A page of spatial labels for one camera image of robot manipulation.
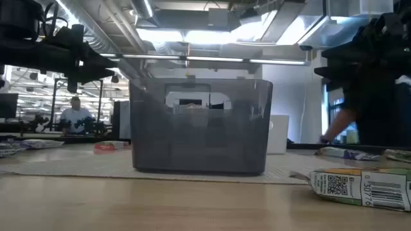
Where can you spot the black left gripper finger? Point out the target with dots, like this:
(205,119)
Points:
(101,63)
(99,74)

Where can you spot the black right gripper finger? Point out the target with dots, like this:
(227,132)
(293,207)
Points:
(334,54)
(330,72)

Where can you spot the orange green granola bar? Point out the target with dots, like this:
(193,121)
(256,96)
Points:
(363,189)
(398,155)

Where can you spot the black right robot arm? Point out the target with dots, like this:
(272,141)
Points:
(398,29)

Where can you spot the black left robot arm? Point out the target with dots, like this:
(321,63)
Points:
(19,51)

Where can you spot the person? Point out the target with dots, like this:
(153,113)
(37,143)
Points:
(75,117)
(372,106)

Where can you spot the pale green container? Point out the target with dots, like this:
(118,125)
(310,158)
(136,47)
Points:
(352,136)

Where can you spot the black computer monitor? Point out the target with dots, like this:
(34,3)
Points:
(8,106)

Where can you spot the white box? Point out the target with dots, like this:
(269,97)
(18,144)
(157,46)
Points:
(277,134)

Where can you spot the grey woven placemat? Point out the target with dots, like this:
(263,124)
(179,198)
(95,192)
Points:
(80,165)

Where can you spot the long white light bar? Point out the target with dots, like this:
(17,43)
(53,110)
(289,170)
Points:
(208,59)

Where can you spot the dark grey translucent plastic bin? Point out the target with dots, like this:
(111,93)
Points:
(199,134)

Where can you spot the silver ventilation duct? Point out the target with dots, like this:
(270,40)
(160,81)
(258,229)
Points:
(96,29)

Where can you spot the black aluminium table frame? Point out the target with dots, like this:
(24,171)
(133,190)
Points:
(48,140)

